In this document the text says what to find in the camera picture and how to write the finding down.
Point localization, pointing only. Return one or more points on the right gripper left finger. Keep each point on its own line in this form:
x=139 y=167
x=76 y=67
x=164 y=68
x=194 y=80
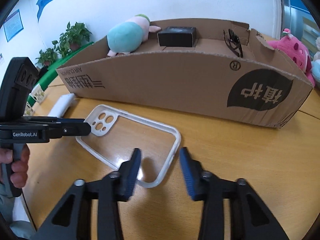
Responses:
x=71 y=217

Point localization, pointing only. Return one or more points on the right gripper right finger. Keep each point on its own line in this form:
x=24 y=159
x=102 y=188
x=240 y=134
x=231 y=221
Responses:
x=250 y=216

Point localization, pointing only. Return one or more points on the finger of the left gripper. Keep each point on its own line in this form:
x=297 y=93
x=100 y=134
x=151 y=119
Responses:
x=65 y=127

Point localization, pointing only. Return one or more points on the white power bank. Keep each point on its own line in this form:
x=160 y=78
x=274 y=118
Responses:
x=61 y=106

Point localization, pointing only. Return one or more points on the clear white phone case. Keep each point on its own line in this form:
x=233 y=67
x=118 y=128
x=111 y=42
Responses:
x=115 y=133

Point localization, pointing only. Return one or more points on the black charger box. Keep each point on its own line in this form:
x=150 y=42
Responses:
x=177 y=37

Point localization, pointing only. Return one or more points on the black sunglasses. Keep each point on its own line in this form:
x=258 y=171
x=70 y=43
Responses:
x=233 y=43

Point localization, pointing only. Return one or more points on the person left hand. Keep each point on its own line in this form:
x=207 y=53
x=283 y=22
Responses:
x=19 y=167

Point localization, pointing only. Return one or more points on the leaf pattern paper cup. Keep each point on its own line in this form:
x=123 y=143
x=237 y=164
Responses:
x=38 y=94

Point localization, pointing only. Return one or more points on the small potted green plant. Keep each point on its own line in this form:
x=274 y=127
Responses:
x=47 y=57

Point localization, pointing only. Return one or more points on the large potted green plant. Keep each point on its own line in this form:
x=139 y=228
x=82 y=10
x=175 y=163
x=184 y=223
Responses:
x=72 y=39

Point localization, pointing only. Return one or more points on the teal pink plush pig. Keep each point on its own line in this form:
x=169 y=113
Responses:
x=127 y=36

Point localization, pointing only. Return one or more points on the brown cardboard box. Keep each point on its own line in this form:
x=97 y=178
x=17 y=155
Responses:
x=264 y=88

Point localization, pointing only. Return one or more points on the blue elephant plush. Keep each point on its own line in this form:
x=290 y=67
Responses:
x=315 y=71

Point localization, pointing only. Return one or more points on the beige fluffy plush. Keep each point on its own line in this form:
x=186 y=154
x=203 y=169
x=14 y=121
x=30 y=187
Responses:
x=317 y=54

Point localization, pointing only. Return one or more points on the pink strawberry bear plush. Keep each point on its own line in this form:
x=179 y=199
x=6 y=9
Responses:
x=295 y=50

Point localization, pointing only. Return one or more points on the blue framed wall poster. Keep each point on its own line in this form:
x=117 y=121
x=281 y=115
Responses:
x=13 y=25

